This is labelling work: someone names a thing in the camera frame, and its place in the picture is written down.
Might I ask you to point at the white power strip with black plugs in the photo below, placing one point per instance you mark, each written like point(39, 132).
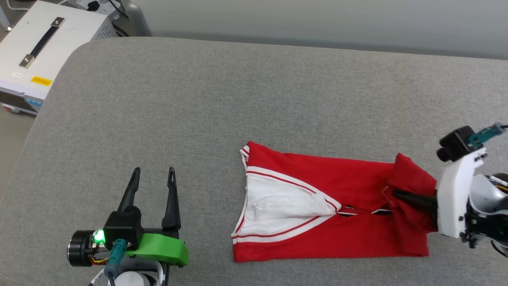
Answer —
point(101, 4)

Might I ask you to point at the grey rounded post base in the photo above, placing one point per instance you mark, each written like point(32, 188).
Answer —
point(137, 20)

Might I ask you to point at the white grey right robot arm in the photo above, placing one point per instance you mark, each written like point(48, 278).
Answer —
point(486, 198)

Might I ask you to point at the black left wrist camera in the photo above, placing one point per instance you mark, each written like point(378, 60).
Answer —
point(123, 226)

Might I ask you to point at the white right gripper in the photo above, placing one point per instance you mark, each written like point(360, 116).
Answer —
point(452, 198)

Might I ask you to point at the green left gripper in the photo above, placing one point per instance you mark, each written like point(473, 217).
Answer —
point(162, 248)

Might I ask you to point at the yellow sticker on white box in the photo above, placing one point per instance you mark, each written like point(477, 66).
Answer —
point(41, 81)

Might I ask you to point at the red and white sports jersey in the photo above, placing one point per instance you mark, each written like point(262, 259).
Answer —
point(357, 178)

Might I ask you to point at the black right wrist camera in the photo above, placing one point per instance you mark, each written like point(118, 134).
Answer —
point(456, 143)

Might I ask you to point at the grey fabric sofa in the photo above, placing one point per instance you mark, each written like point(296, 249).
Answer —
point(198, 119)

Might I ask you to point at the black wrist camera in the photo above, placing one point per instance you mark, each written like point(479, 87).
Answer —
point(123, 226)
point(456, 143)

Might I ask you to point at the white metal equipment box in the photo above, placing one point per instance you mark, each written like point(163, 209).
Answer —
point(67, 43)

